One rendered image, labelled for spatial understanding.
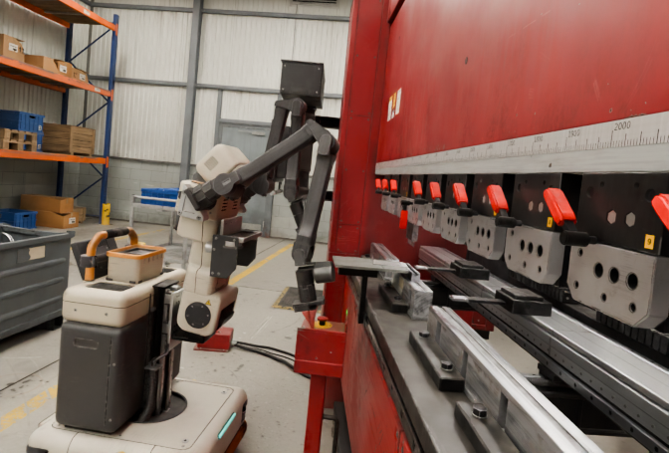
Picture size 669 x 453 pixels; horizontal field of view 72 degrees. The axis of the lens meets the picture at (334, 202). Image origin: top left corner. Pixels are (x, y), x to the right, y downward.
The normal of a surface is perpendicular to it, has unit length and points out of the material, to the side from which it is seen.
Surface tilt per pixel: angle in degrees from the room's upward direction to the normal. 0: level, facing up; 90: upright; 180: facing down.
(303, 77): 90
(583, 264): 90
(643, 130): 90
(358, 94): 90
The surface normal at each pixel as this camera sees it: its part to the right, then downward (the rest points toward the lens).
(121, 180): -0.12, 0.04
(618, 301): -0.99, -0.09
